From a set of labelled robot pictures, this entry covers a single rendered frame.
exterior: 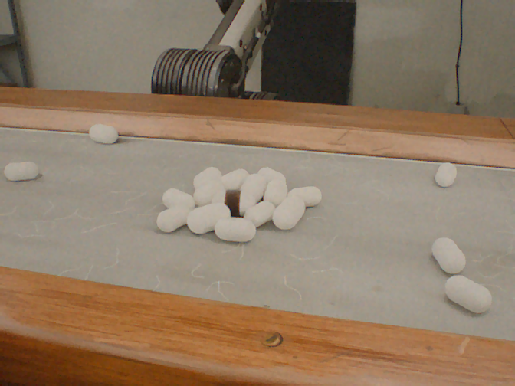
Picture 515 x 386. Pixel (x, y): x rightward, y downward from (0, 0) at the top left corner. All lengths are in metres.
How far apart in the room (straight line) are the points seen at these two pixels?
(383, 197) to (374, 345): 0.23
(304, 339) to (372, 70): 2.27
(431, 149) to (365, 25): 1.92
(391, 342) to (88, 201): 0.31
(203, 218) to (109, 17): 2.42
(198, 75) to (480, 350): 0.64
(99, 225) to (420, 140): 0.35
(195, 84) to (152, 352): 0.60
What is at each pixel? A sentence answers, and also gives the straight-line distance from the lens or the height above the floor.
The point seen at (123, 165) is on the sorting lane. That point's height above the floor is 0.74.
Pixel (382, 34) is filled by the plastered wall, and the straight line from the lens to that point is 2.47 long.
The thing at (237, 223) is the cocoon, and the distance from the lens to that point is 0.38.
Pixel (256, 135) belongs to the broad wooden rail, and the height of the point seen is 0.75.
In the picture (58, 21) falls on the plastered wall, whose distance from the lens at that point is 2.92.
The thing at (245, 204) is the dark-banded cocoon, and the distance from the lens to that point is 0.41.
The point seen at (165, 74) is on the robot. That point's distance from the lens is 0.84.
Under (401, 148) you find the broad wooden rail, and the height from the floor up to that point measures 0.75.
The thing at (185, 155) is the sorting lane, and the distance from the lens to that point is 0.55.
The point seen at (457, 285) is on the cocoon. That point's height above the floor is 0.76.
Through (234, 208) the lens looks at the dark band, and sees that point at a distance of 0.41.
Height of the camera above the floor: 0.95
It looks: 27 degrees down
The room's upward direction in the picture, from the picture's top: straight up
